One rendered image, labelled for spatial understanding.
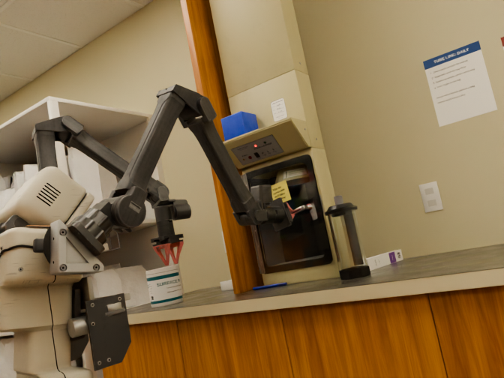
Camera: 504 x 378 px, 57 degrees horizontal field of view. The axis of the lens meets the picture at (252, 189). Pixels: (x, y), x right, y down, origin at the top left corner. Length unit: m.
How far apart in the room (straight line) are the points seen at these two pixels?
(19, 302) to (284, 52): 1.22
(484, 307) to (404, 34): 1.22
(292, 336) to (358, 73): 1.18
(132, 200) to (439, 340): 0.83
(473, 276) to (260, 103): 1.01
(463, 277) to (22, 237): 1.02
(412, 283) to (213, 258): 1.45
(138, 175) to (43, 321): 0.40
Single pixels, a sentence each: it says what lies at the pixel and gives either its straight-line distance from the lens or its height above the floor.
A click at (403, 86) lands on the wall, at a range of 2.05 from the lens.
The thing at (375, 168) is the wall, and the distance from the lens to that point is 2.05.
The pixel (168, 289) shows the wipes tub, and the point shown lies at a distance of 1.91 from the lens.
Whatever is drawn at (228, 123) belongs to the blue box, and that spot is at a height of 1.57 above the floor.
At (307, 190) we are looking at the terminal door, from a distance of 1.68.
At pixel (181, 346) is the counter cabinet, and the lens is 1.78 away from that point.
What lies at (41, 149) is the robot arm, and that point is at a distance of 1.61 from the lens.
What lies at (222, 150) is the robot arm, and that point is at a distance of 1.37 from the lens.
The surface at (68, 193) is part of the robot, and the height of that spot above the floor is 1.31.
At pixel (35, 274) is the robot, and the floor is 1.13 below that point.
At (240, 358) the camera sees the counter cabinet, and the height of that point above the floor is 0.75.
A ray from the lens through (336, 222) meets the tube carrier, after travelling 1.52.
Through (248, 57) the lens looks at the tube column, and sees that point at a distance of 1.90.
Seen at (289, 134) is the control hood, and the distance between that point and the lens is 1.65.
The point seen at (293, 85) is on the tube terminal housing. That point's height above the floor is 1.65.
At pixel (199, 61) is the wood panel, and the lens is 1.96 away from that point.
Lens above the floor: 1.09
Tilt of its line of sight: 8 degrees up
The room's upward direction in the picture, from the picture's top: 11 degrees counter-clockwise
